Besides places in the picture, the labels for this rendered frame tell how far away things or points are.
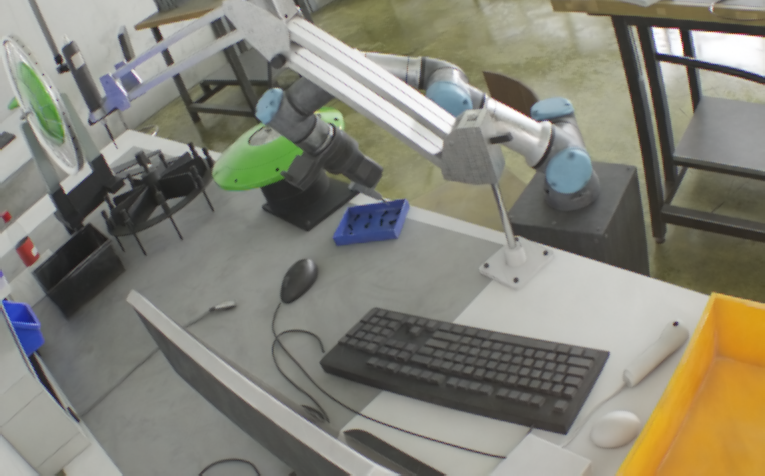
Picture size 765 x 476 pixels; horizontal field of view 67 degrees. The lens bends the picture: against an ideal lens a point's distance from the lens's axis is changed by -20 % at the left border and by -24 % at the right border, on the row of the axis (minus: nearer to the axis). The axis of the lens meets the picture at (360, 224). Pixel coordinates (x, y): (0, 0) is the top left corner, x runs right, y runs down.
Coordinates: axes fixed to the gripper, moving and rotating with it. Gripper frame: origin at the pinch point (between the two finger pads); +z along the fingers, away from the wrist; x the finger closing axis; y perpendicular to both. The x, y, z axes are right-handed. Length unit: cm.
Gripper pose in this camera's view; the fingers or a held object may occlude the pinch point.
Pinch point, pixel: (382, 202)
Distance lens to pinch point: 138.8
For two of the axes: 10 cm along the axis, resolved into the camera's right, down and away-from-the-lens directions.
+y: 5.0, -8.6, 0.7
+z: 6.6, 4.4, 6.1
